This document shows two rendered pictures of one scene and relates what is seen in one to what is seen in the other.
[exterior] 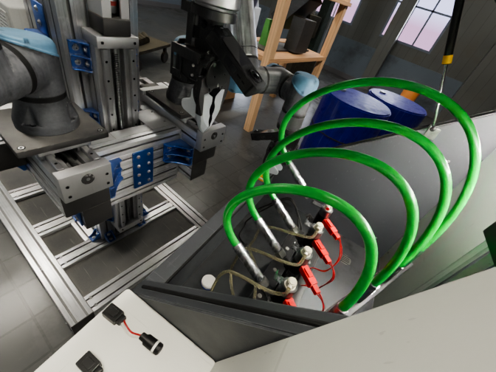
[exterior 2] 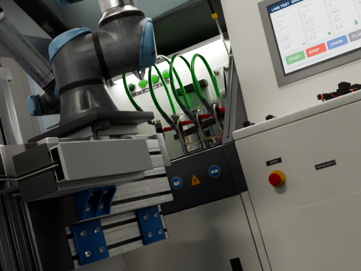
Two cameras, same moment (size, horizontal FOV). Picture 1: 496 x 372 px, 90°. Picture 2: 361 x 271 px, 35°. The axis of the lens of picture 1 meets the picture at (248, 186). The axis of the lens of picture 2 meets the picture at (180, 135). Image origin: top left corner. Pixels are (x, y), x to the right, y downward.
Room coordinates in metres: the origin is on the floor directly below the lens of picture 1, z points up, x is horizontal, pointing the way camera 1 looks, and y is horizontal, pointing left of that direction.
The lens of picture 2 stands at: (0.27, 1.95, 0.77)
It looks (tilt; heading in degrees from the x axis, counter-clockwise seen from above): 8 degrees up; 273
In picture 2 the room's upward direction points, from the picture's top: 16 degrees counter-clockwise
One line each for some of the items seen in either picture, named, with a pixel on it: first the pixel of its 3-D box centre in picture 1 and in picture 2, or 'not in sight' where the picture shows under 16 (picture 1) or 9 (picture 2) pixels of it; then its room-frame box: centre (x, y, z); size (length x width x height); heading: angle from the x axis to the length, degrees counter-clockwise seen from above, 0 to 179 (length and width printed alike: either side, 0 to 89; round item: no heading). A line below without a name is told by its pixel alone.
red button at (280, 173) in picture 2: not in sight; (275, 179); (0.13, 0.21, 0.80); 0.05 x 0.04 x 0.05; 161
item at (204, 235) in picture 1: (225, 224); (147, 194); (0.54, 0.03, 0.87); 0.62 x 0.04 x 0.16; 161
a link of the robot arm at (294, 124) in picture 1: (291, 119); not in sight; (0.74, -0.06, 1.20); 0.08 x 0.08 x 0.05
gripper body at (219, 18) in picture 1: (205, 48); not in sight; (0.45, 0.14, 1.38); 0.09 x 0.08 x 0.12; 71
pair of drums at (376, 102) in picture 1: (355, 139); not in sight; (2.60, -0.94, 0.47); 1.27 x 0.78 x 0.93; 145
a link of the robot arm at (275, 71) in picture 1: (274, 80); (46, 103); (0.80, 0.02, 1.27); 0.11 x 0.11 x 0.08; 45
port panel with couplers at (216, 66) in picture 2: not in sight; (231, 91); (0.15, -0.37, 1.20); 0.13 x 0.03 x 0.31; 161
